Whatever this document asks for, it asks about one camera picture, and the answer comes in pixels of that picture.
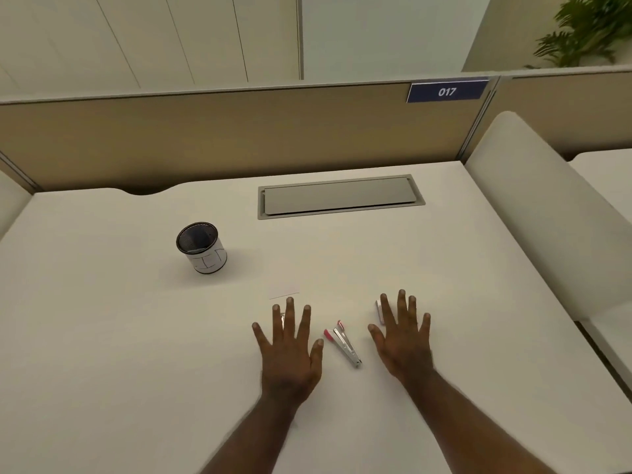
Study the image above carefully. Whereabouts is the person's left hand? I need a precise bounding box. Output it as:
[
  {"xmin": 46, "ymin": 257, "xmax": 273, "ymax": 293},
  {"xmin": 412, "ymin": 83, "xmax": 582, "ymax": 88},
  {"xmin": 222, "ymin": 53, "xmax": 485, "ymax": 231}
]
[{"xmin": 251, "ymin": 296, "xmax": 326, "ymax": 406}]

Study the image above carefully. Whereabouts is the person's right hand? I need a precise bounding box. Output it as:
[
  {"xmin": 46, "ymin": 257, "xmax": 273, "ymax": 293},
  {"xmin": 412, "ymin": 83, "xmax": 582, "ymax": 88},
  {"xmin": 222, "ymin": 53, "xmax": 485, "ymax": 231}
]
[{"xmin": 367, "ymin": 289, "xmax": 439, "ymax": 390}]

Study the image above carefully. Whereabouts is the pink metal stapler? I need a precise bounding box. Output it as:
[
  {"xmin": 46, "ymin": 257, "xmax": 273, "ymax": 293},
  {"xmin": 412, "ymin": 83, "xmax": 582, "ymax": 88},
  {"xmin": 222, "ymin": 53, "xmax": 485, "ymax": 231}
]
[{"xmin": 323, "ymin": 320, "xmax": 364, "ymax": 369}]

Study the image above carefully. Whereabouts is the white paper sheet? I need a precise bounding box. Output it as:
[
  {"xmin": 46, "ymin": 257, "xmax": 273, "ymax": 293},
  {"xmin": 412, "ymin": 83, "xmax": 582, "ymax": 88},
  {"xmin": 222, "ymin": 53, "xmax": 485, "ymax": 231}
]
[{"xmin": 268, "ymin": 271, "xmax": 301, "ymax": 300}]

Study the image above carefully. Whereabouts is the person's left forearm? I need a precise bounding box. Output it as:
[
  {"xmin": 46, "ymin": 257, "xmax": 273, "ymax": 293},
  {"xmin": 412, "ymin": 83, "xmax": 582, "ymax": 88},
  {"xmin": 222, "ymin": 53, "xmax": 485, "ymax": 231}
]
[{"xmin": 199, "ymin": 389, "xmax": 302, "ymax": 474}]

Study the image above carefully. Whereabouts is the person's right forearm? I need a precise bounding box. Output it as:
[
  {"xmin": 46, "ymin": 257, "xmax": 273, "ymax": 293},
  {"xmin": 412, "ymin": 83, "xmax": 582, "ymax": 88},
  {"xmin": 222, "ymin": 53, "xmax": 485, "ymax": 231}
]
[{"xmin": 402, "ymin": 367, "xmax": 556, "ymax": 474}]

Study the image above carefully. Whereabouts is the black mesh pen holder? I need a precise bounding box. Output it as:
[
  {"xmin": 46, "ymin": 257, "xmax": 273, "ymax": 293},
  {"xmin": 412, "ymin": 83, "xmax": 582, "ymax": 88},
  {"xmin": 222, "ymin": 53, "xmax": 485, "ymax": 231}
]
[{"xmin": 175, "ymin": 221, "xmax": 228, "ymax": 276}]

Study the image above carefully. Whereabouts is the white curved desk divider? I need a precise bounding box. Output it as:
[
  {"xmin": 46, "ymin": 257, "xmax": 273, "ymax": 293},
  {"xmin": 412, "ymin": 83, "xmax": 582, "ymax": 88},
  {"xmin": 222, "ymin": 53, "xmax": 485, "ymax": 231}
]
[
  {"xmin": 0, "ymin": 170, "xmax": 33, "ymax": 240},
  {"xmin": 463, "ymin": 111, "xmax": 632, "ymax": 323}
]

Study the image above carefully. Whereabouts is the long beige partition panel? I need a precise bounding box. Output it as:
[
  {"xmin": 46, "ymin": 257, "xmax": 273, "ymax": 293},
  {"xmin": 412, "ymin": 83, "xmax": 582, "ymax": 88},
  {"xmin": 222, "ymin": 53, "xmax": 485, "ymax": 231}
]
[{"xmin": 0, "ymin": 76, "xmax": 502, "ymax": 196}]

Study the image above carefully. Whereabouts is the white neighbour desk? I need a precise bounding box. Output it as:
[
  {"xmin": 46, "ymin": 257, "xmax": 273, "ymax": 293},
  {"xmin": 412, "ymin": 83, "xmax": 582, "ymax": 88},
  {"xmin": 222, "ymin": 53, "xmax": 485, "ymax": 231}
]
[{"xmin": 567, "ymin": 148, "xmax": 632, "ymax": 390}]

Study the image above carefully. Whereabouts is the blue number sign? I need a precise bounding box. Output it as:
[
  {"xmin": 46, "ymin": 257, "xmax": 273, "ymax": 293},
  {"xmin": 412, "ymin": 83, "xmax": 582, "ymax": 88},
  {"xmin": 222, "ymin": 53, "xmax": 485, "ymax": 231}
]
[{"xmin": 406, "ymin": 79, "xmax": 490, "ymax": 104}]

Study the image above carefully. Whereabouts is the beige side partition panel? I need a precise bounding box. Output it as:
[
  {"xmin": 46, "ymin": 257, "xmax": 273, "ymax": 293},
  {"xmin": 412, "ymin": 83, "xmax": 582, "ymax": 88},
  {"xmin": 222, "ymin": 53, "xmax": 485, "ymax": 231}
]
[
  {"xmin": 0, "ymin": 150, "xmax": 40, "ymax": 193},
  {"xmin": 466, "ymin": 66, "xmax": 632, "ymax": 161}
]

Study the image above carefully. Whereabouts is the white tall cabinet row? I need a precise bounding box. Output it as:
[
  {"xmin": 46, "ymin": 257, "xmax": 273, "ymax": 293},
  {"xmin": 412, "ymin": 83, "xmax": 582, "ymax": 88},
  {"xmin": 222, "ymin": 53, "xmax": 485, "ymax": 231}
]
[{"xmin": 0, "ymin": 0, "xmax": 303, "ymax": 102}]

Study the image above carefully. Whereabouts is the green potted plant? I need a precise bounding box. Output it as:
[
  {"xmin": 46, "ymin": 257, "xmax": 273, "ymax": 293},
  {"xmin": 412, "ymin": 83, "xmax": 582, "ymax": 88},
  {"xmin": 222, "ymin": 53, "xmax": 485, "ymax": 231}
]
[{"xmin": 523, "ymin": 0, "xmax": 632, "ymax": 70}]

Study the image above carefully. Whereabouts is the grey desk cable hatch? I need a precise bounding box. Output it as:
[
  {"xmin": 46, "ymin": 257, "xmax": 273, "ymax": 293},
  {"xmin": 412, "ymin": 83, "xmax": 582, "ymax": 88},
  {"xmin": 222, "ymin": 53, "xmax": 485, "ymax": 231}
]
[{"xmin": 256, "ymin": 174, "xmax": 427, "ymax": 221}]

